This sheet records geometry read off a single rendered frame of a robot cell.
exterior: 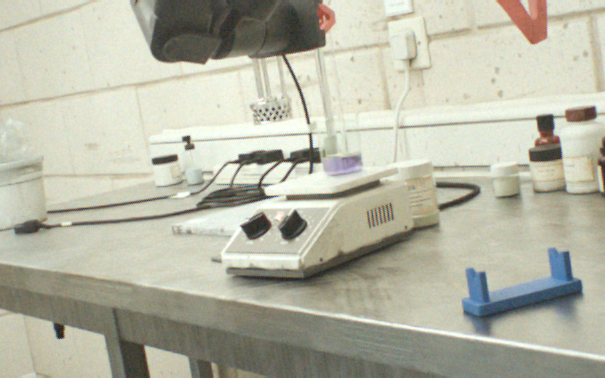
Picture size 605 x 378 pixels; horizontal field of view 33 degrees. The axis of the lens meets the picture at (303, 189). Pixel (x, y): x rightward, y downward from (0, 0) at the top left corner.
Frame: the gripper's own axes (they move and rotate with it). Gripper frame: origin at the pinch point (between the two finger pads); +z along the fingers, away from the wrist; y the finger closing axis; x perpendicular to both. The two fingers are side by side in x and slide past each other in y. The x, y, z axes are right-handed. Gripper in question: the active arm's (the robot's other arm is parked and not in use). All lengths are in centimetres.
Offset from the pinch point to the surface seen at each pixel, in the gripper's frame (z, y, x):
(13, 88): 98, 191, 1
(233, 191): 43, 58, 27
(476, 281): -24.0, -28.5, 24.1
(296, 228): -11.6, -0.1, 22.1
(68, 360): 98, 190, 87
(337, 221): -8.5, -3.4, 22.1
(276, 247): -13.5, 1.5, 23.7
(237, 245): -12.7, 7.9, 23.7
